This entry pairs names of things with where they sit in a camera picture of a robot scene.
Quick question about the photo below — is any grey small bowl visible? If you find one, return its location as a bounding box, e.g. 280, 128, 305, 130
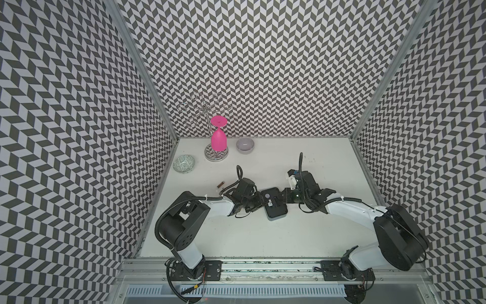
236, 138, 255, 155

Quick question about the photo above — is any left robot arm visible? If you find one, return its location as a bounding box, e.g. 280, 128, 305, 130
154, 177, 259, 272

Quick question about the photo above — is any blue alarm clock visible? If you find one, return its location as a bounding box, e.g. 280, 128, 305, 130
260, 187, 288, 221

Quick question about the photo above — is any green patterned dish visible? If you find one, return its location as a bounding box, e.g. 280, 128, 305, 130
172, 155, 196, 174

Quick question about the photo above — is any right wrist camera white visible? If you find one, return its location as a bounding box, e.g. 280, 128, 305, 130
287, 169, 300, 191

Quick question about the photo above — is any pink wine glass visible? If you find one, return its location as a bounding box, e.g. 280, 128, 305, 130
210, 115, 227, 152

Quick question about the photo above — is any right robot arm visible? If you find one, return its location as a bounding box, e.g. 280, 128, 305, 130
282, 169, 429, 281

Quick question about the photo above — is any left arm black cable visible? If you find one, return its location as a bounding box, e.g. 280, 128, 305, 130
154, 165, 244, 252

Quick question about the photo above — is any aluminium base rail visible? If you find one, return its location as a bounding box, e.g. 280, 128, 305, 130
106, 258, 442, 303

